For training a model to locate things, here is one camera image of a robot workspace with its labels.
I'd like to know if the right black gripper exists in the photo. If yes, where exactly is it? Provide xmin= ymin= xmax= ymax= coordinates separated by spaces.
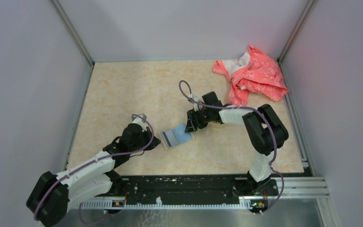
xmin=185 ymin=107 xmax=212 ymax=134

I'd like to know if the beige card holder wallet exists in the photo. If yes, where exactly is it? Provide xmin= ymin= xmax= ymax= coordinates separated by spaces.
xmin=159 ymin=123 xmax=195 ymax=150

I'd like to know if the grey white credit card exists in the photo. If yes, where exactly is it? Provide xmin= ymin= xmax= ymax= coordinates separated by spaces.
xmin=161 ymin=128 xmax=191 ymax=148

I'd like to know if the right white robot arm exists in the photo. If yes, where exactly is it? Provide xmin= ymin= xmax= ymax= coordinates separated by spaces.
xmin=185 ymin=92 xmax=289 ymax=195

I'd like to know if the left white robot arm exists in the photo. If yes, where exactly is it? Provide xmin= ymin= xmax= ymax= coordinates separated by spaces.
xmin=26 ymin=122 xmax=161 ymax=227

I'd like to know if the pink crumpled cloth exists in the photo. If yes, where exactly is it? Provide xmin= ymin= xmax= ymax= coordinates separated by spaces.
xmin=212 ymin=45 xmax=288 ymax=106

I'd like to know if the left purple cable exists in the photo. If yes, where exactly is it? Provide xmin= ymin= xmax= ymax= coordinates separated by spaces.
xmin=33 ymin=114 xmax=155 ymax=226

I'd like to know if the purple cable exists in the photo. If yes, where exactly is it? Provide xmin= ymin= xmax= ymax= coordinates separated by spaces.
xmin=33 ymin=114 xmax=155 ymax=226
xmin=179 ymin=80 xmax=285 ymax=215

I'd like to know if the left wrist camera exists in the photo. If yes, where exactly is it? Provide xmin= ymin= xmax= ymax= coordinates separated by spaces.
xmin=132 ymin=114 xmax=147 ymax=128

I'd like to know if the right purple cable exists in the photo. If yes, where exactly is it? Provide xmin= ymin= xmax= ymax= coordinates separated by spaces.
xmin=179 ymin=80 xmax=285 ymax=215

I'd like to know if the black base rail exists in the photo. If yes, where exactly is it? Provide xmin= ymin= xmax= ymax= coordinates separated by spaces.
xmin=94 ymin=174 xmax=279 ymax=208

